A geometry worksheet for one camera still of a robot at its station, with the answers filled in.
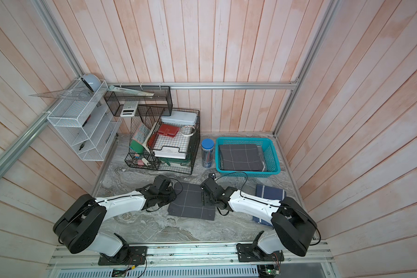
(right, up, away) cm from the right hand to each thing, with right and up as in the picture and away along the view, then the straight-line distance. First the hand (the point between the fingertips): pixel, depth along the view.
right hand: (208, 195), depth 88 cm
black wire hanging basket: (-30, +52, +20) cm, 64 cm away
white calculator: (-46, +48, +10) cm, 67 cm away
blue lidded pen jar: (-1, +26, -1) cm, 26 cm away
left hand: (-17, -2, +3) cm, 18 cm away
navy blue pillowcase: (+35, 0, +7) cm, 35 cm away
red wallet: (-22, +35, +3) cm, 41 cm away
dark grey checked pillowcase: (+20, +19, +12) cm, 30 cm away
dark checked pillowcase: (-11, -4, +1) cm, 11 cm away
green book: (-43, +26, +15) cm, 53 cm away
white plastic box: (-16, +42, +9) cm, 46 cm away
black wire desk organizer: (-20, +27, 0) cm, 34 cm away
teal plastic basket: (+37, +22, +13) cm, 45 cm away
